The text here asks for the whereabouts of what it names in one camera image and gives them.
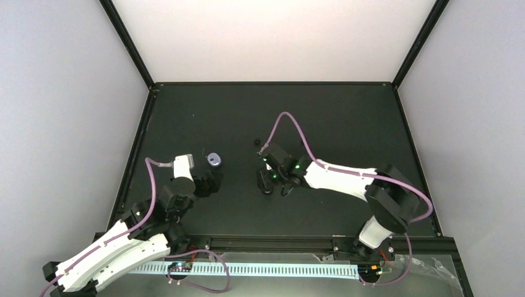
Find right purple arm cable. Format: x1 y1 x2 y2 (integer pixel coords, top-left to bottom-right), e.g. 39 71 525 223
261 111 435 224

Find white slotted cable duct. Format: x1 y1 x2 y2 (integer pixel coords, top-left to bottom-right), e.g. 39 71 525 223
131 261 360 280

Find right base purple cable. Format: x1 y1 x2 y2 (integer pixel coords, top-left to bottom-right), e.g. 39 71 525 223
360 233 413 287

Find black aluminium front rail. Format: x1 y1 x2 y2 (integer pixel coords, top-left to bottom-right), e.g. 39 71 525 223
92 233 456 257

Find right circuit board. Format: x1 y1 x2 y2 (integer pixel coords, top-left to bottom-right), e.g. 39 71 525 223
358 265 383 275

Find circuit board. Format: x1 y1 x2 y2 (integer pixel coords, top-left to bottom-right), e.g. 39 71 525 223
358 265 383 275
168 262 193 274

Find lavender earbud charging case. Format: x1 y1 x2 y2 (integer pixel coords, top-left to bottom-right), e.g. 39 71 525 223
206 152 222 168

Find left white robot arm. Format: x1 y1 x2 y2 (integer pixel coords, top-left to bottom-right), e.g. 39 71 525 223
43 171 223 296

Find left circuit board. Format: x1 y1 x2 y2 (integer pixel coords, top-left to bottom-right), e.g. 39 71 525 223
168 262 193 274

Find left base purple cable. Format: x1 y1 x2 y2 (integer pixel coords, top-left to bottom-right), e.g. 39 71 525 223
163 249 232 295

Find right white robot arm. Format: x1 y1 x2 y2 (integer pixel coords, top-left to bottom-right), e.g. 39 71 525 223
257 144 421 259

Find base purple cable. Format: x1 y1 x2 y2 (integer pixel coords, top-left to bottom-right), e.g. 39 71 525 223
360 233 413 287
163 249 232 295

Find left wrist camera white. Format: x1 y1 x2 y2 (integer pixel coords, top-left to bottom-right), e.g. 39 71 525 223
172 154 194 180

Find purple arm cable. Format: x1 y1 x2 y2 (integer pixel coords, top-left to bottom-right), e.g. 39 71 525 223
38 157 173 297
261 111 435 224

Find black charging case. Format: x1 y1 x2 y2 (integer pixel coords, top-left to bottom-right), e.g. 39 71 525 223
261 185 274 195

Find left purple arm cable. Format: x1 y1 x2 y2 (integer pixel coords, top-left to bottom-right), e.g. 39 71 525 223
38 157 173 297

